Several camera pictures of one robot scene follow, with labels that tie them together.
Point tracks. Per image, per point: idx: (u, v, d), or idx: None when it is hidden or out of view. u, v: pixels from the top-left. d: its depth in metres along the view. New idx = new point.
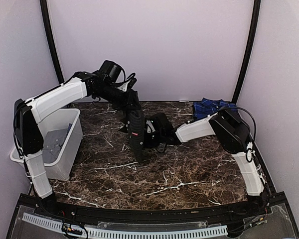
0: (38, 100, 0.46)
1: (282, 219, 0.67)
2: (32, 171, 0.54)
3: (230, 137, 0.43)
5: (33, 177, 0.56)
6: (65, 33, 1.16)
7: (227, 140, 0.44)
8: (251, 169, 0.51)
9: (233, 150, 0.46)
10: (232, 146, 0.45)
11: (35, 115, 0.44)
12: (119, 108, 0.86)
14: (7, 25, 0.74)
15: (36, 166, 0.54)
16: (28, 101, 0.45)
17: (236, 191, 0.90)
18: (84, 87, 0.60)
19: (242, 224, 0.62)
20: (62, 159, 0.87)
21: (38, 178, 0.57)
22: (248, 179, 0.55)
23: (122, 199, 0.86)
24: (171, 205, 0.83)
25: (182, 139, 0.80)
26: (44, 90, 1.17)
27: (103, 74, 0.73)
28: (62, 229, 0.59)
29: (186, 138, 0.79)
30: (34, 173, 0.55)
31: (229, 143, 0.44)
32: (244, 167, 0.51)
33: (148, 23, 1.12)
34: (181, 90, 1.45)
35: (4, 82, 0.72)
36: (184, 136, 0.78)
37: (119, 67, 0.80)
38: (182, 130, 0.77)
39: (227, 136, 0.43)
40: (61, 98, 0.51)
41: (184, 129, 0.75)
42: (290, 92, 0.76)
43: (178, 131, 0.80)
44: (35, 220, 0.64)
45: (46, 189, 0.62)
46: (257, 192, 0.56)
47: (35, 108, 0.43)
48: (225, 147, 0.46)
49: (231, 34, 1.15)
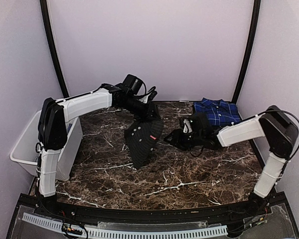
0: (70, 101, 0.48)
1: (282, 219, 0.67)
2: (44, 167, 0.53)
3: (283, 139, 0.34)
5: (44, 173, 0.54)
6: (65, 33, 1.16)
7: (277, 142, 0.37)
8: (275, 175, 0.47)
9: (284, 154, 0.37)
10: (283, 150, 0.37)
11: (65, 115, 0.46)
12: (139, 117, 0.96)
14: (8, 26, 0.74)
15: (51, 163, 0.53)
16: (60, 101, 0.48)
17: (236, 191, 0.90)
18: (110, 98, 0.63)
19: (242, 224, 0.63)
20: (62, 159, 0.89)
21: (47, 176, 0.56)
22: (263, 181, 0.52)
23: (122, 199, 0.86)
24: (171, 205, 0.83)
25: (223, 143, 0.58)
26: (44, 90, 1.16)
27: (126, 88, 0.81)
28: (62, 229, 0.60)
29: (228, 143, 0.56)
30: (46, 170, 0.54)
31: (280, 145, 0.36)
32: (272, 170, 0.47)
33: (148, 22, 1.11)
34: (181, 90, 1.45)
35: (3, 82, 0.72)
36: (227, 140, 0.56)
37: (140, 81, 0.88)
38: (225, 132, 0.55)
39: (278, 136, 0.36)
40: (87, 103, 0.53)
41: (229, 130, 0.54)
42: (290, 92, 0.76)
43: (220, 134, 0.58)
44: (35, 220, 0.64)
45: (49, 189, 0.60)
46: (262, 193, 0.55)
47: (67, 108, 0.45)
48: (275, 150, 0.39)
49: (231, 34, 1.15)
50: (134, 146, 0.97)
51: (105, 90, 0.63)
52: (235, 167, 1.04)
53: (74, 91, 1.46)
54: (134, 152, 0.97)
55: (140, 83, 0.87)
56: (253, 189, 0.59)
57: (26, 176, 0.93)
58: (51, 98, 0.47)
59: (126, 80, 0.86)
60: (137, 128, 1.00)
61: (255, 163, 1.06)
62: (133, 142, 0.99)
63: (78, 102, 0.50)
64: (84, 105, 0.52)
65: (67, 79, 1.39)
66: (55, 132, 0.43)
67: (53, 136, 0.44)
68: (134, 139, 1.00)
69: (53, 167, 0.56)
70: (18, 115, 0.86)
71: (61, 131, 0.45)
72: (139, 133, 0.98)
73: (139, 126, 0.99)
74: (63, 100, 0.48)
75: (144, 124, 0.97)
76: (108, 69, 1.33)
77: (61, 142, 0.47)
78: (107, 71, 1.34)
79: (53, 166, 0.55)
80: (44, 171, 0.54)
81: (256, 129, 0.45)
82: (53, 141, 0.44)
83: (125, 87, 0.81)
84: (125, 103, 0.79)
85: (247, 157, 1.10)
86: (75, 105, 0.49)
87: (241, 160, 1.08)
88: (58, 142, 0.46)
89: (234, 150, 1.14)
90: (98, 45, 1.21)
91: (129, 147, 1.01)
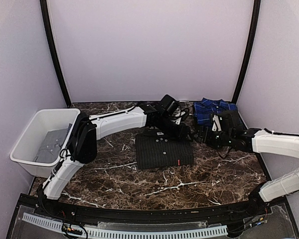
0: (104, 120, 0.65)
1: (282, 218, 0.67)
2: (62, 173, 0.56)
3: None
5: (58, 176, 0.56)
6: (65, 33, 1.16)
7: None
8: (290, 191, 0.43)
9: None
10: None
11: (97, 133, 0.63)
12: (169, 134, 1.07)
14: (8, 26, 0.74)
15: (68, 168, 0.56)
16: (95, 119, 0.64)
17: (236, 191, 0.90)
18: (144, 119, 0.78)
19: (242, 224, 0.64)
20: None
21: (60, 181, 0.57)
22: (273, 189, 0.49)
23: (122, 199, 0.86)
24: (171, 205, 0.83)
25: (255, 148, 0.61)
26: (44, 90, 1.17)
27: (162, 107, 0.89)
28: (62, 229, 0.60)
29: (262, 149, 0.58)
30: (61, 174, 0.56)
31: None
32: (290, 186, 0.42)
33: (148, 22, 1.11)
34: (181, 90, 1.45)
35: (3, 83, 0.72)
36: (261, 147, 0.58)
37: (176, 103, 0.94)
38: (263, 139, 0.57)
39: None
40: (117, 122, 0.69)
41: (268, 138, 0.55)
42: (290, 92, 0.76)
43: (256, 138, 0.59)
44: (35, 220, 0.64)
45: (57, 194, 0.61)
46: (265, 198, 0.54)
47: (99, 127, 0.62)
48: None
49: (231, 34, 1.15)
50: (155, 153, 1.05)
51: (140, 110, 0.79)
52: (235, 167, 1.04)
53: (74, 91, 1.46)
54: (153, 156, 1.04)
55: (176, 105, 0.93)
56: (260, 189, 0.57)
57: (26, 176, 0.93)
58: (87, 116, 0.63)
59: (163, 99, 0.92)
60: (165, 140, 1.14)
61: (255, 163, 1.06)
62: (157, 151, 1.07)
63: (110, 122, 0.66)
64: (114, 124, 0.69)
65: (67, 79, 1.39)
66: (86, 146, 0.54)
67: (83, 150, 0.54)
68: (159, 148, 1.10)
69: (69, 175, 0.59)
70: (18, 115, 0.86)
71: (91, 147, 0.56)
72: (164, 146, 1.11)
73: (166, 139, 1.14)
74: (97, 118, 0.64)
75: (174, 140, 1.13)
76: (109, 69, 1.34)
77: (86, 156, 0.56)
78: (107, 71, 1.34)
79: (69, 173, 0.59)
80: (59, 175, 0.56)
81: (296, 150, 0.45)
82: (82, 154, 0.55)
83: (161, 108, 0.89)
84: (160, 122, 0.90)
85: (247, 157, 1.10)
86: (107, 124, 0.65)
87: (241, 160, 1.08)
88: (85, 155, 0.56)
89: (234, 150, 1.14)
90: (98, 45, 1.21)
91: (144, 150, 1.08)
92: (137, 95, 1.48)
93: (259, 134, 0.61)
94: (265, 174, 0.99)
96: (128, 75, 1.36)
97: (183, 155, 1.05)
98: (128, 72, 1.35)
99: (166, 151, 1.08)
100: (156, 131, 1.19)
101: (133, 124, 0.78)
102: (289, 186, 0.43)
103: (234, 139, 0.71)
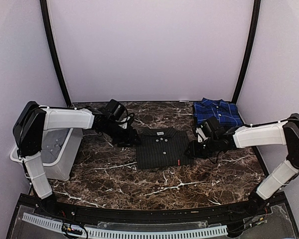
0: (53, 110, 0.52)
1: (282, 219, 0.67)
2: (30, 172, 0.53)
3: None
5: (32, 178, 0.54)
6: (65, 33, 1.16)
7: (297, 151, 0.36)
8: (282, 180, 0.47)
9: None
10: None
11: (46, 122, 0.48)
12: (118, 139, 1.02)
14: (8, 25, 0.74)
15: (35, 168, 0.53)
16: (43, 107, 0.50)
17: (236, 191, 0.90)
18: (91, 119, 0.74)
19: (242, 224, 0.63)
20: (62, 159, 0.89)
21: (36, 179, 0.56)
22: (269, 184, 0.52)
23: (122, 199, 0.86)
24: (171, 205, 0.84)
25: (238, 144, 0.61)
26: (44, 90, 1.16)
27: (108, 112, 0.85)
28: (62, 229, 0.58)
29: (244, 144, 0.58)
30: (33, 175, 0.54)
31: None
32: (281, 175, 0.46)
33: (148, 22, 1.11)
34: (181, 90, 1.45)
35: (3, 82, 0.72)
36: (243, 141, 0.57)
37: (123, 107, 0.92)
38: (242, 133, 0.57)
39: None
40: (68, 117, 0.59)
41: (249, 131, 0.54)
42: (290, 92, 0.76)
43: (236, 135, 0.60)
44: (35, 220, 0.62)
45: (47, 190, 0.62)
46: (264, 196, 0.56)
47: (49, 115, 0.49)
48: (293, 162, 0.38)
49: (231, 34, 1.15)
50: (152, 152, 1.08)
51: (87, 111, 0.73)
52: (235, 167, 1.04)
53: (74, 91, 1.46)
54: (153, 156, 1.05)
55: (122, 110, 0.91)
56: (256, 188, 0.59)
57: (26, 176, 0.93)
58: (36, 103, 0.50)
59: (109, 104, 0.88)
60: (165, 139, 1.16)
61: (255, 163, 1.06)
62: (157, 151, 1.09)
63: (61, 113, 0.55)
64: (65, 119, 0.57)
65: (67, 79, 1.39)
66: (30, 137, 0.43)
67: (27, 141, 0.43)
68: (159, 147, 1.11)
69: (40, 170, 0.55)
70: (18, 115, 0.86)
71: (37, 137, 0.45)
72: (164, 146, 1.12)
73: (166, 138, 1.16)
74: (46, 107, 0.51)
75: (174, 139, 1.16)
76: (108, 69, 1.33)
77: (34, 148, 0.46)
78: (107, 71, 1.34)
79: (39, 168, 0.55)
80: (32, 176, 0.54)
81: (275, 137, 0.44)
82: (26, 146, 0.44)
83: (106, 112, 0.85)
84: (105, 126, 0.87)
85: (247, 157, 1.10)
86: (57, 115, 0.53)
87: (241, 160, 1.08)
88: (31, 147, 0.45)
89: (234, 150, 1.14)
90: (98, 45, 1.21)
91: (144, 150, 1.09)
92: (137, 95, 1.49)
93: (239, 129, 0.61)
94: (265, 174, 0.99)
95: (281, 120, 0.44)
96: (128, 75, 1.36)
97: (183, 154, 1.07)
98: (128, 72, 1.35)
99: (166, 151, 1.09)
100: (156, 131, 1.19)
101: (80, 126, 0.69)
102: (282, 176, 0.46)
103: (217, 140, 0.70)
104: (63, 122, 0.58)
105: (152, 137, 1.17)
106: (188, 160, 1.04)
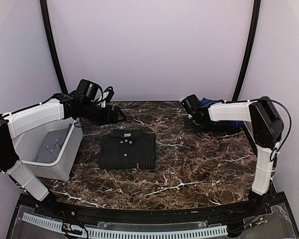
0: (15, 115, 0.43)
1: (282, 218, 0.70)
2: (19, 180, 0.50)
3: (266, 129, 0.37)
5: (23, 185, 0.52)
6: (65, 34, 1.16)
7: (260, 131, 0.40)
8: (268, 169, 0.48)
9: (263, 143, 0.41)
10: (262, 138, 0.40)
11: (11, 130, 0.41)
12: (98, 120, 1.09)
14: (7, 28, 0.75)
15: (24, 175, 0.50)
16: (5, 115, 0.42)
17: (236, 191, 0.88)
18: (62, 109, 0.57)
19: (242, 224, 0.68)
20: (62, 159, 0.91)
21: (27, 185, 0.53)
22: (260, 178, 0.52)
23: (122, 199, 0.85)
24: (171, 205, 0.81)
25: (212, 118, 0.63)
26: (44, 91, 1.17)
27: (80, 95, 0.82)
28: (62, 229, 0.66)
29: (217, 117, 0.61)
30: (23, 182, 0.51)
31: (261, 134, 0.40)
32: (264, 164, 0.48)
33: (147, 22, 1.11)
34: (181, 90, 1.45)
35: (4, 84, 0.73)
36: (217, 115, 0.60)
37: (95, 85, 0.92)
38: (217, 107, 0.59)
39: (262, 125, 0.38)
40: (36, 116, 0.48)
41: (222, 107, 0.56)
42: (290, 94, 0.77)
43: (211, 108, 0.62)
44: (35, 220, 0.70)
45: (43, 191, 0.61)
46: (260, 192, 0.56)
47: (12, 122, 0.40)
48: (256, 137, 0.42)
49: (230, 35, 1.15)
50: (117, 156, 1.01)
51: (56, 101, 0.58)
52: (235, 167, 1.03)
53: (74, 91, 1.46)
54: (114, 156, 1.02)
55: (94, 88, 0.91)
56: (252, 186, 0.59)
57: None
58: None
59: (80, 85, 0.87)
60: (130, 141, 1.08)
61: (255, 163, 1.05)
62: (118, 152, 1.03)
63: (25, 116, 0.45)
64: (31, 120, 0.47)
65: (67, 79, 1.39)
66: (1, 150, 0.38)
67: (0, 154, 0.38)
68: (122, 149, 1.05)
69: (29, 175, 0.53)
70: None
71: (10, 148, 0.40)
72: (127, 148, 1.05)
73: (130, 140, 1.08)
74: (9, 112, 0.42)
75: (139, 141, 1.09)
76: (108, 69, 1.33)
77: (11, 159, 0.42)
78: (107, 71, 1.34)
79: (27, 174, 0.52)
80: (22, 183, 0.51)
81: (237, 113, 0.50)
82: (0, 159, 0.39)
83: (77, 94, 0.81)
84: (82, 110, 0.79)
85: (247, 157, 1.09)
86: (21, 119, 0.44)
87: (241, 160, 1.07)
88: (6, 158, 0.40)
89: (234, 150, 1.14)
90: (97, 44, 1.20)
91: (107, 152, 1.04)
92: (137, 96, 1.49)
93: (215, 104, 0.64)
94: None
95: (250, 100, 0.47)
96: (128, 75, 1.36)
97: (143, 158, 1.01)
98: (127, 72, 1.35)
99: (127, 153, 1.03)
100: (123, 133, 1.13)
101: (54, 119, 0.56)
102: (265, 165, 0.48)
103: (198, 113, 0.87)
104: (32, 123, 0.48)
105: (117, 139, 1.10)
106: (147, 167, 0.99)
